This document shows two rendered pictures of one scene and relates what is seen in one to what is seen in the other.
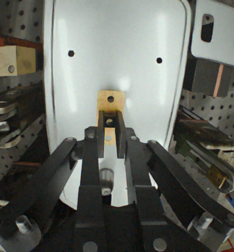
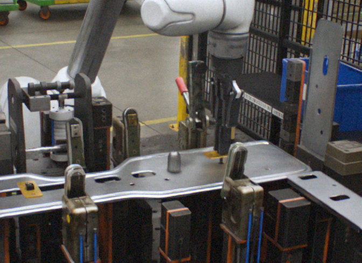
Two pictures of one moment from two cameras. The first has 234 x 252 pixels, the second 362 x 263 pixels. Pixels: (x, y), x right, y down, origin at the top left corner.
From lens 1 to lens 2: 1.62 m
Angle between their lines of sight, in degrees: 86
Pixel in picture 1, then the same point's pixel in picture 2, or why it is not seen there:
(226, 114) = not seen: outside the picture
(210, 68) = (292, 194)
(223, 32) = (317, 182)
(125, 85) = not seen: hidden behind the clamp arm
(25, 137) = not seen: hidden behind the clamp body
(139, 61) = (258, 164)
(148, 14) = (284, 161)
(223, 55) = (304, 185)
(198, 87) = (274, 193)
